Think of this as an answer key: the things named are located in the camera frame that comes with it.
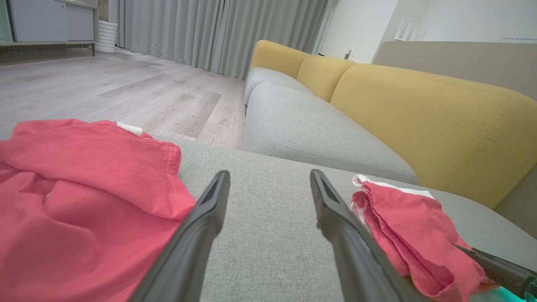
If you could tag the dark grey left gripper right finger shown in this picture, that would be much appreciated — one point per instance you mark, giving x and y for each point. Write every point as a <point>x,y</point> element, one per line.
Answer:
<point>348,247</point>

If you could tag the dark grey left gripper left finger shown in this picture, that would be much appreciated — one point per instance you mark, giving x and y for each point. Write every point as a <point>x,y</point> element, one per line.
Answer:
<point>197,235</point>

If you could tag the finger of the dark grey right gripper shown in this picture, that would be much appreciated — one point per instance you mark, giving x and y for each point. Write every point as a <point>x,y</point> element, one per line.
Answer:
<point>503,270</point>

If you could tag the red shorts with white trim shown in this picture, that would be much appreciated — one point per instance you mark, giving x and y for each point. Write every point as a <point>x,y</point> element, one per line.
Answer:
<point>415,226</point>

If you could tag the red basketball jersey number 23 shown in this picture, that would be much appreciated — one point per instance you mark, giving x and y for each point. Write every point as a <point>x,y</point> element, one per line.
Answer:
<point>84,209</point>

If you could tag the large grey sofa seat cushion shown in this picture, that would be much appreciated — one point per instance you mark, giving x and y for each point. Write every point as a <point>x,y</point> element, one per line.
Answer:
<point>306,126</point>

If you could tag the large yellow sofa back cushion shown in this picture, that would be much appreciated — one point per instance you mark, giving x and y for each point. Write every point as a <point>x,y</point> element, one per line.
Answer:
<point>436,126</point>

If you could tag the small grey sofa seat cushion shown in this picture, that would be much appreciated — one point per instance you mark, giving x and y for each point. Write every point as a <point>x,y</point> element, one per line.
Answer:
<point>268,76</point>

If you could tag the grey pleated curtain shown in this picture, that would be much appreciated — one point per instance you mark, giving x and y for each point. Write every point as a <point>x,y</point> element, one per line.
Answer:
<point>209,31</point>

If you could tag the white ribbed cylinder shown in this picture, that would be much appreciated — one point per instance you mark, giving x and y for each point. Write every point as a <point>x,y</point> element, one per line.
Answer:
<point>108,37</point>

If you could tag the white slatted rack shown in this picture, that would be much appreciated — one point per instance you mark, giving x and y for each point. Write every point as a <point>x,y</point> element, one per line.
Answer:
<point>407,31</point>

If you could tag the grey cabinet with wooden frame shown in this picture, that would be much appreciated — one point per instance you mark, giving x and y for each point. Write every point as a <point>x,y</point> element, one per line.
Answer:
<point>42,21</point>

